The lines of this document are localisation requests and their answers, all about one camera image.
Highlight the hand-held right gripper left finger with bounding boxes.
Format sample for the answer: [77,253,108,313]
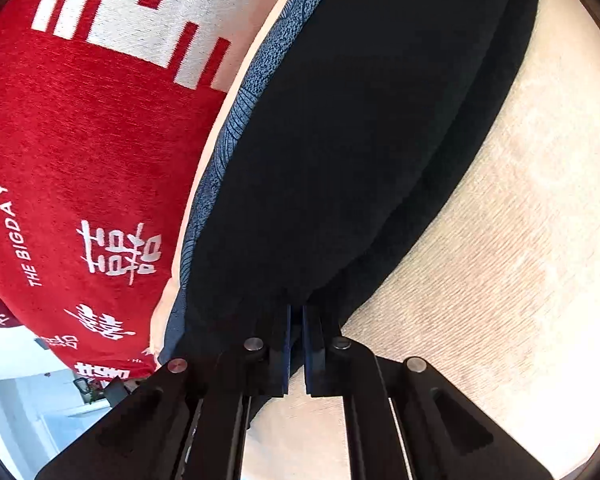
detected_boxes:
[34,304,293,480]

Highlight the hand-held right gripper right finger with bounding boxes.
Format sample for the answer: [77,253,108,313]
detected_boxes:
[302,304,554,480]

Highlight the dark navy pants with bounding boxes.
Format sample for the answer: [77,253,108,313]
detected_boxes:
[159,0,542,431]

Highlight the cream embossed blanket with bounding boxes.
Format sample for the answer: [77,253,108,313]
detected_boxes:
[149,0,600,480]

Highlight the red printed blanket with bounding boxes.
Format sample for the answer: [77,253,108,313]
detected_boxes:
[0,0,312,392]

